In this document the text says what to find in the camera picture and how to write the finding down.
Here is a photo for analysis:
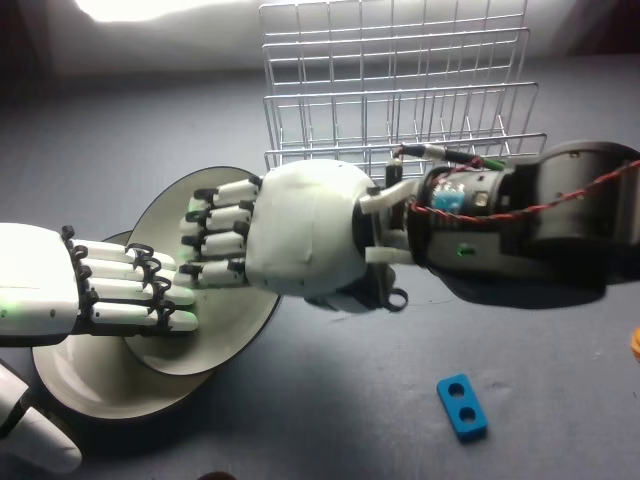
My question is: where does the silver wire plate rack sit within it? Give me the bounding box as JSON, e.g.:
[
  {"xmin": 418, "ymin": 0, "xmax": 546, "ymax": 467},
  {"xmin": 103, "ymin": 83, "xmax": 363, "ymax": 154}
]
[{"xmin": 258, "ymin": 0, "xmax": 549, "ymax": 182}]

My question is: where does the blue block with two holes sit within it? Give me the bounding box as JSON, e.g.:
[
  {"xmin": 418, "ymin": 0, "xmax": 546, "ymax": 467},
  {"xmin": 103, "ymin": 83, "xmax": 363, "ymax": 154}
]
[{"xmin": 436, "ymin": 372, "xmax": 492, "ymax": 444}]

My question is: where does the white plate with dark rim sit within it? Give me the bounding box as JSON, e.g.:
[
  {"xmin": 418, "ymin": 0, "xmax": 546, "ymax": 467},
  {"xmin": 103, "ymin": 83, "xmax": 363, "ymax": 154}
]
[
  {"xmin": 30, "ymin": 230, "xmax": 222, "ymax": 420},
  {"xmin": 122, "ymin": 166, "xmax": 284, "ymax": 377}
]

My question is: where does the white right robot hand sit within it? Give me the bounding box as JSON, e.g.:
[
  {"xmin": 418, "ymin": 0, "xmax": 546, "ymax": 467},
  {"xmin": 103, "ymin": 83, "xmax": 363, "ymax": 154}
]
[{"xmin": 177, "ymin": 159, "xmax": 375, "ymax": 312}]

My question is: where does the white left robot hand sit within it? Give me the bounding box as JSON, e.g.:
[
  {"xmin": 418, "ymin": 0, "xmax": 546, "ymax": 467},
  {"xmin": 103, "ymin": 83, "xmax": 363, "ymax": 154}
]
[{"xmin": 0, "ymin": 222, "xmax": 199, "ymax": 476}]

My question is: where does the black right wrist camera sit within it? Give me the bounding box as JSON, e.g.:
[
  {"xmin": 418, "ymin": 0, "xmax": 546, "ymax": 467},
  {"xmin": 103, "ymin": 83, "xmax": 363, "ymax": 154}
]
[{"xmin": 373, "ymin": 264, "xmax": 410, "ymax": 315}]

